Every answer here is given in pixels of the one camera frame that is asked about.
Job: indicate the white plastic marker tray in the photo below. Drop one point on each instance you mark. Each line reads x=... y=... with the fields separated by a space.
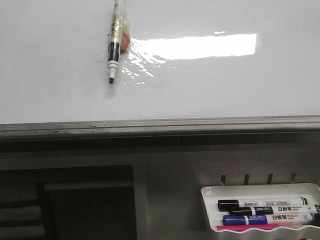
x=214 y=217

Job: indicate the black capped marker middle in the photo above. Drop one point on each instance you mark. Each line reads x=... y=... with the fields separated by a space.
x=271 y=210

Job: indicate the black whiteboard marker with tape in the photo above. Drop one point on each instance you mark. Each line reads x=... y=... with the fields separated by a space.
x=119 y=38

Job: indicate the black capped marker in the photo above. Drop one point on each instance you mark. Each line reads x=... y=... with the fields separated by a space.
x=227 y=204
x=271 y=210

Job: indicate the white whiteboard with grey frame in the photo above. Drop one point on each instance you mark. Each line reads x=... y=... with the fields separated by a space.
x=193 y=67

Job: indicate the black capped marker top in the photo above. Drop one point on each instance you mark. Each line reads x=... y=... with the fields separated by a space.
x=227 y=204

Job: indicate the pink eraser strip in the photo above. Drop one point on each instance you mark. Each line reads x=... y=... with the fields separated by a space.
x=242 y=228

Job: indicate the blue capped marker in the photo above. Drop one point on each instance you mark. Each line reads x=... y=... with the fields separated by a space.
x=282 y=219

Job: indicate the metal hook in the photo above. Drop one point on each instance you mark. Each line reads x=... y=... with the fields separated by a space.
x=293 y=178
x=269 y=179
x=222 y=180
x=246 y=180

